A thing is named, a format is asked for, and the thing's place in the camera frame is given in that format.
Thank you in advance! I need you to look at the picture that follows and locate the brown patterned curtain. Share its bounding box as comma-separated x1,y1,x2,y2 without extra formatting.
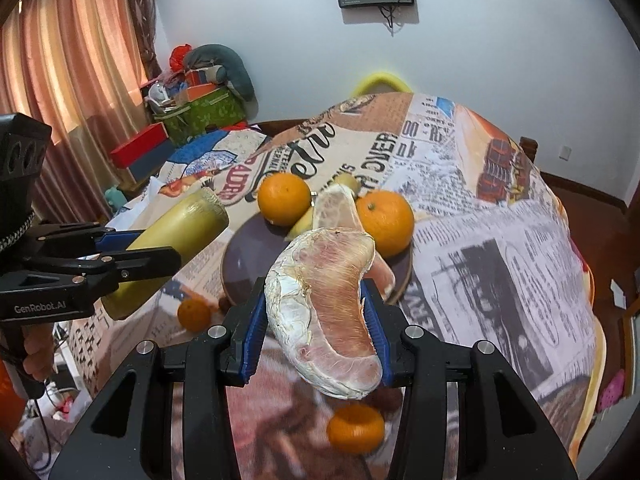
122,0,171,81

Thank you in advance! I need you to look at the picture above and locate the person's left hand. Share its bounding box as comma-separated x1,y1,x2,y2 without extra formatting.
22,327,55,383

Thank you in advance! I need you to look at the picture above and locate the pink striped curtain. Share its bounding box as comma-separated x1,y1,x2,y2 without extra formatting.
0,0,151,211

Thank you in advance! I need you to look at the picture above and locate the red plastic bag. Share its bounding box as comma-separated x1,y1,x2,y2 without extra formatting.
170,44,193,71

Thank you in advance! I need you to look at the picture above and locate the orange box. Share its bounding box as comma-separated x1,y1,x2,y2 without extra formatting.
185,82,228,103

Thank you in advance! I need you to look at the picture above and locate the small orange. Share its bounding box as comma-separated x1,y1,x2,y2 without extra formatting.
177,297,212,333

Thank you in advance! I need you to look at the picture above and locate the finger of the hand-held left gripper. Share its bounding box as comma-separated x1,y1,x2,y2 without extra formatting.
22,246,182,308
29,221,147,252

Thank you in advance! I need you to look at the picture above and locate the blue patchwork quilt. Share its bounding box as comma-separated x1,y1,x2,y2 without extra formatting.
150,127,271,201

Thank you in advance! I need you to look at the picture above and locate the wooden bed footboard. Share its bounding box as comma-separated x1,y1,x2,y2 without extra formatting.
247,119,321,136

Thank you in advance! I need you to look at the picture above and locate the purple round plate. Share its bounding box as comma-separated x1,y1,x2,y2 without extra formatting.
220,207,413,306

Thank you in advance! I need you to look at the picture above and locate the black monitor cable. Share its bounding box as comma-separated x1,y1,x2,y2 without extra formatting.
380,5,401,36

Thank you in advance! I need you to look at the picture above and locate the green storage bag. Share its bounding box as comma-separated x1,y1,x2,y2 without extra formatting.
152,87,248,148

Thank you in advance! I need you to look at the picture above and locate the peeled pomelo segment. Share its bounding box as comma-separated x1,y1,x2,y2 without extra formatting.
312,184,396,306
264,228,383,401

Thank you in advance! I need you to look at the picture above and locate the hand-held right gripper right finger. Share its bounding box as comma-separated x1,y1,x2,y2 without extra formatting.
360,280,578,480

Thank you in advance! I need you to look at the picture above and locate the newspaper print blanket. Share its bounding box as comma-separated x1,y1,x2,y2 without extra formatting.
70,91,608,480

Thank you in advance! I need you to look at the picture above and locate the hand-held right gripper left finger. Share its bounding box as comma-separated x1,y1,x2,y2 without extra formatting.
49,276,271,480

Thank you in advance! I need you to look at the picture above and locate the red long box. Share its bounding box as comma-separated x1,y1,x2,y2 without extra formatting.
109,122,168,168

